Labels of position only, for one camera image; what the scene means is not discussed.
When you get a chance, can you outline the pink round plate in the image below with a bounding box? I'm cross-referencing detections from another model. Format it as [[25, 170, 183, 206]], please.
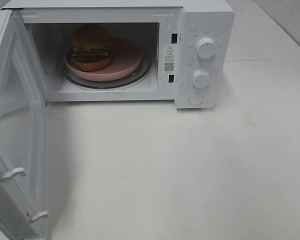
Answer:
[[64, 38, 142, 82]]

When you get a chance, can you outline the white warning label sticker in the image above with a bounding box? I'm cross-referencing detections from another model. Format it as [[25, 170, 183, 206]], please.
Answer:
[[162, 44, 177, 74]]

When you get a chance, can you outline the upper white dial knob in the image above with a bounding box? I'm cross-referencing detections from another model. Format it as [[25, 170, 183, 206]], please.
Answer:
[[195, 36, 217, 60]]

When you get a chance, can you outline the toy hamburger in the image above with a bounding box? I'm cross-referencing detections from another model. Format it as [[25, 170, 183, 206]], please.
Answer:
[[68, 24, 113, 72]]

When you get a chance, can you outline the white microwave door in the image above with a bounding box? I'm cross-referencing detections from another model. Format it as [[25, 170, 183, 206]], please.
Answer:
[[0, 9, 49, 240]]

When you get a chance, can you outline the round white door button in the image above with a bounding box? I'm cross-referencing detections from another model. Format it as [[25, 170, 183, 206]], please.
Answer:
[[188, 93, 204, 106]]

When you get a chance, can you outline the glass microwave turntable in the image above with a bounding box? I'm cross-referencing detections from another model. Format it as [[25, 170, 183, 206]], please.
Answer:
[[61, 57, 151, 90]]

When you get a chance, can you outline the lower white dial knob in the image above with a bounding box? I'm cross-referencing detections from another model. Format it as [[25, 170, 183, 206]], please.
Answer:
[[191, 70, 210, 89]]

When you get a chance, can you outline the white dial knob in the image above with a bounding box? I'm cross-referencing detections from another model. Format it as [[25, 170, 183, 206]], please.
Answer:
[[195, 36, 217, 60], [191, 70, 210, 89]]

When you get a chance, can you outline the white microwave oven body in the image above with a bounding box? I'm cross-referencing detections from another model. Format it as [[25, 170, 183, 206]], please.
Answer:
[[1, 0, 235, 109]]

